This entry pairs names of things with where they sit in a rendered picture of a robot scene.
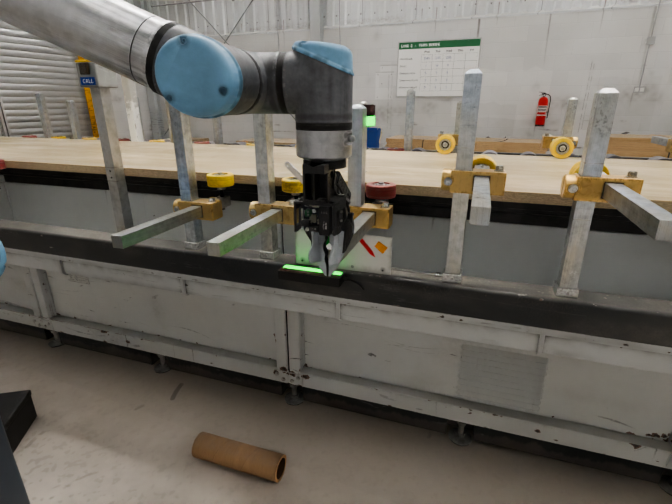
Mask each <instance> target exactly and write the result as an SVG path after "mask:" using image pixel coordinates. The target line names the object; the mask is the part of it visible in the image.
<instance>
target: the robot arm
mask: <svg viewBox="0 0 672 504"><path fill-rule="evenodd" d="M0 20H1V21H3V22H6V23H8V24H10V25H12V26H14V27H17V28H19V29H21V30H23V31H25V32H27V33H30V34H32V35H34V36H36V37H38V38H41V39H43V40H45V41H47V42H49V43H52V44H54V45H56V46H58V47H60V48H62V49H65V50H67V51H69V52H71V53H73V54H76V55H78V56H80V57H82V58H84V59H87V60H89V61H91V62H93V63H95V64H97V65H100V66H102V67H104V68H106V69H108V70H111V71H113V72H115V73H117V74H119V75H122V76H124V77H126V78H128V79H130V80H132V81H135V82H137V83H139V84H141V85H143V86H146V87H148V88H149V89H150V90H151V91H153V92H154V93H157V94H159V95H161V96H163V97H164V98H165V99H166V100H167V102H168V103H169V104H170V105H171V106H173V107H174V108H175V109H177V110H178V111H180V112H182V113H184V114H186V115H189V116H192V117H196V118H202V119H211V118H217V117H220V116H227V115H244V114H295V122H296V155H297V156H298V157H299V158H303V164H302V173H303V197H301V198H299V199H297V200H295V201H293V203H294V231H295V232H297V231H299V230H300V229H302V226H304V231H305V232H306V234H307V236H308V238H309V239H310V241H311V248H310V250H309V253H308V261H309V263H316V262H317V264H318V266H319V268H320V270H321V271H322V272H323V274H324V275H325V276H331V275H332V274H333V273H334V272H335V270H336V269H337V268H338V266H339V264H340V262H341V260H342V258H343V256H344V254H345V252H346V250H347V248H348V246H349V244H350V241H351V239H352V237H353V234H354V219H353V217H354V213H352V212H350V207H349V204H350V203H351V201H350V199H351V192H350V190H349V188H348V186H347V184H346V182H345V181H344V179H343V177H342V175H341V173H340V171H336V169H343V168H346V158H349V157H350V156H351V155H352V142H354V141H355V136H354V135H352V110H353V76H354V72H353V56H352V52H351V51H350V49H348V48H347V47H345V46H343V45H339V44H334V43H327V42H318V41H296V42H294V44H293V45H292V50H293V51H288V52H249V51H245V50H242V49H239V48H237V47H233V46H230V45H227V44H224V43H221V42H219V41H216V40H215V39H213V38H210V37H208V36H205V35H203V34H201V33H199V32H196V31H194V30H192V29H190V28H188V27H185V26H183V25H181V24H179V23H177V22H174V21H167V20H165V19H163V18H160V17H158V16H156V15H154V14H152V13H149V12H147V11H145V10H143V9H141V8H138V7H136V6H134V5H132V4H130V3H128V2H125V1H123V0H0ZM298 208H299V223H297V214H296V209H298ZM301 208H303V216H304V219H303V220H301ZM328 236H329V242H330V244H331V251H330V254H329V259H328V249H327V247H326V242H327V240H328Z"/></svg>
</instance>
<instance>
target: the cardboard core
mask: <svg viewBox="0 0 672 504"><path fill-rule="evenodd" d="M192 456H193V457H195V458H198V459H201V460H205V461H208V462H211V463H214V464H218V465H221V466H224V467H228V468H231V469H234V470H237V471H241V472H244V473H247V474H250V475H254V476H257V477H260V478H263V479H267V480H270V481H273V482H276V483H278V482H279V481H280V480H281V478H282V476H283V474H284V471H285V467H286V460H287V459H286V455H285V454H281V453H278V452H274V451H270V450H267V449H263V448H260V447H256V446H253V445H249V444H246V443H242V442H239V441H235V440H231V439H228V438H224V437H221V436H217V435H214V434H210V433H207V432H201V433H199V434H198V436H197V437H196V439H195V440H194V443H193V446H192Z"/></svg>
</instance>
